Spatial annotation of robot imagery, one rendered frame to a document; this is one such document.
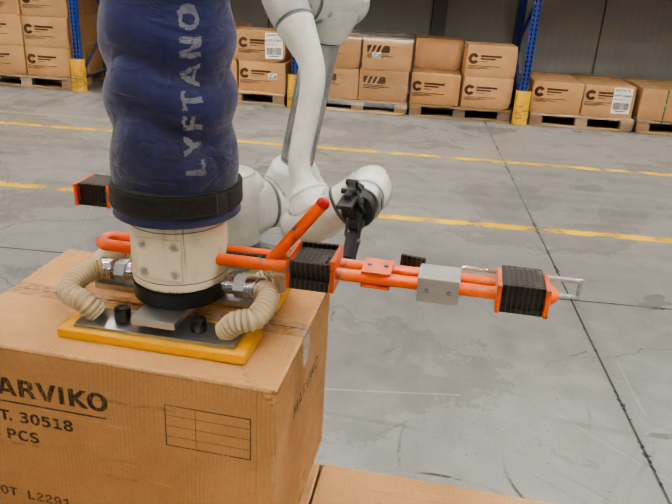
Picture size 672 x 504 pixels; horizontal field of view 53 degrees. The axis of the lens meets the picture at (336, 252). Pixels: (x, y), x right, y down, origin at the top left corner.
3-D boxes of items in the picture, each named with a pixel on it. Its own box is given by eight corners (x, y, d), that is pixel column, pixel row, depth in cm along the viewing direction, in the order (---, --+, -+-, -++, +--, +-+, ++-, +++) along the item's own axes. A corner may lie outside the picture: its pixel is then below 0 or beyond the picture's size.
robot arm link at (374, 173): (396, 207, 153) (348, 233, 158) (404, 188, 167) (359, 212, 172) (372, 167, 150) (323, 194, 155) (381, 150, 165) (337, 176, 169)
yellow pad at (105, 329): (56, 338, 116) (53, 312, 114) (87, 312, 125) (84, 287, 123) (245, 366, 111) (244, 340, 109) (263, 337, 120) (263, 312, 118)
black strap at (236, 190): (83, 213, 110) (80, 189, 108) (148, 174, 131) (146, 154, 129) (215, 228, 106) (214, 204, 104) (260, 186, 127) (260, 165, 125)
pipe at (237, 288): (60, 314, 117) (57, 284, 115) (129, 259, 139) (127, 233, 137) (248, 341, 111) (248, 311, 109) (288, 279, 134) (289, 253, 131)
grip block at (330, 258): (283, 289, 115) (284, 258, 112) (298, 267, 124) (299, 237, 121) (332, 296, 113) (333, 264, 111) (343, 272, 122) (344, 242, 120)
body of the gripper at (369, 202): (378, 189, 146) (372, 203, 138) (375, 226, 149) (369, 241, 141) (344, 186, 147) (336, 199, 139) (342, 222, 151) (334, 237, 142)
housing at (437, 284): (415, 302, 112) (417, 277, 111) (418, 285, 118) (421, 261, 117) (457, 307, 111) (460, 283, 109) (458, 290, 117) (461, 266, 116)
